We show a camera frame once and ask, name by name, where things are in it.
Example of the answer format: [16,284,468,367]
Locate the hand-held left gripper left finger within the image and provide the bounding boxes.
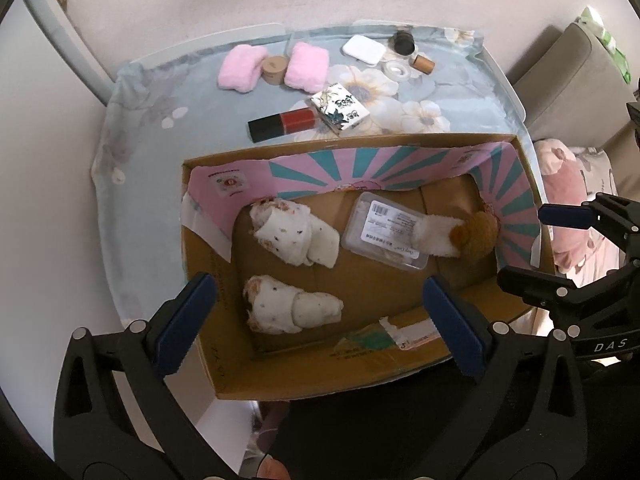
[52,272,227,480]

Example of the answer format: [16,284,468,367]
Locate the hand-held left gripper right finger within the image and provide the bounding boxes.
[400,275,589,480]

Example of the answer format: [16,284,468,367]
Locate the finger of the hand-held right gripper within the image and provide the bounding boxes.
[497,255,640,332]
[538,192,640,262]

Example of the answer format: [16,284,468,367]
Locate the cardboard box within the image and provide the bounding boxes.
[181,133,556,401]

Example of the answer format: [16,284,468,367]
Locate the white square compact case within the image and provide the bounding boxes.
[342,35,386,66]

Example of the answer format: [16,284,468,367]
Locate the pink pillow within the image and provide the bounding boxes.
[532,139,621,276]

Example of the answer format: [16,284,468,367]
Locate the brown and white plush toy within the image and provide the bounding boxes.
[417,210,501,261]

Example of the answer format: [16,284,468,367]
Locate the rolled white speckled cloth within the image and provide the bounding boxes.
[242,275,345,335]
[248,199,341,268]

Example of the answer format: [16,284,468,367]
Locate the clear plastic labelled box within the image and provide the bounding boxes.
[341,191,430,272]

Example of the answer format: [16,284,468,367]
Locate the beige sofa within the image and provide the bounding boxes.
[507,22,640,151]

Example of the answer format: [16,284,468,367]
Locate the person's dark pants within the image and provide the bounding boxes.
[250,362,526,480]

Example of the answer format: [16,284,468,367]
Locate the floral blue tablecloth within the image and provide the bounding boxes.
[90,20,547,361]

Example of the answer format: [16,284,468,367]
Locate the green and white cloth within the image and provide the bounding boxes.
[575,6,633,83]

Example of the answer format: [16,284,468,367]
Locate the red and black box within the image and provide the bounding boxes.
[248,108,320,143]

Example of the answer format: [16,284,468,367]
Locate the white floral printed box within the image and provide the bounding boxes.
[310,81,372,137]

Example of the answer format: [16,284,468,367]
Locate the pink fluffy towel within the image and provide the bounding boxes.
[217,45,268,93]
[284,42,330,95]

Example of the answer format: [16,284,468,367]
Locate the round wooden container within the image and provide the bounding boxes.
[261,56,287,86]

